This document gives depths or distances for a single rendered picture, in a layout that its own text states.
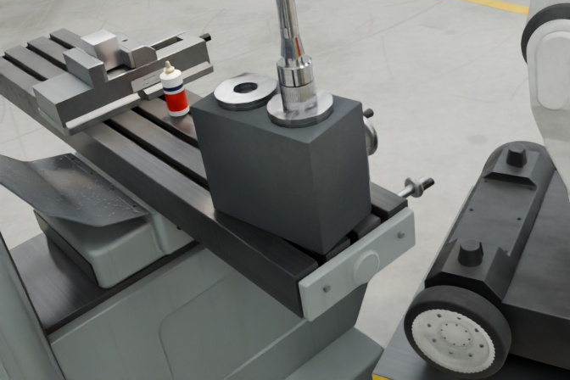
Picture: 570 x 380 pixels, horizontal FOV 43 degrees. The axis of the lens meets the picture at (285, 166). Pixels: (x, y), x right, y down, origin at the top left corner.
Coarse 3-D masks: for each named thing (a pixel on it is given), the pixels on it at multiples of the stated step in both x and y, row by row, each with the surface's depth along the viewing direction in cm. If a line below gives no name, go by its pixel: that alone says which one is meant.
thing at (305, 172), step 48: (240, 96) 102; (336, 96) 101; (240, 144) 101; (288, 144) 94; (336, 144) 97; (240, 192) 107; (288, 192) 100; (336, 192) 100; (288, 240) 106; (336, 240) 103
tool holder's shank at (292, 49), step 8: (280, 0) 89; (288, 0) 89; (280, 8) 90; (288, 8) 90; (280, 16) 90; (288, 16) 90; (296, 16) 91; (280, 24) 91; (288, 24) 91; (296, 24) 91; (280, 32) 92; (288, 32) 91; (296, 32) 92; (288, 40) 92; (296, 40) 92; (288, 48) 92; (296, 48) 92; (304, 48) 94; (288, 56) 93; (296, 56) 93
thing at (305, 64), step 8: (304, 56) 95; (280, 64) 94; (288, 64) 94; (296, 64) 93; (304, 64) 93; (312, 64) 95; (280, 72) 94; (288, 72) 93; (296, 72) 93; (304, 72) 93
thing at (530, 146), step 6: (504, 144) 176; (510, 144) 174; (528, 144) 172; (534, 144) 172; (540, 144) 172; (498, 150) 175; (528, 150) 170; (534, 150) 170; (540, 150) 170; (546, 150) 171; (546, 156) 169; (486, 162) 177; (552, 162) 169
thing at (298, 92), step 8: (312, 72) 95; (280, 80) 95; (288, 80) 94; (296, 80) 94; (304, 80) 94; (312, 80) 95; (280, 88) 96; (288, 88) 95; (296, 88) 94; (304, 88) 95; (312, 88) 96; (288, 96) 95; (296, 96) 95; (304, 96) 95; (312, 96) 96; (288, 104) 96; (296, 104) 96; (304, 104) 96; (312, 104) 97
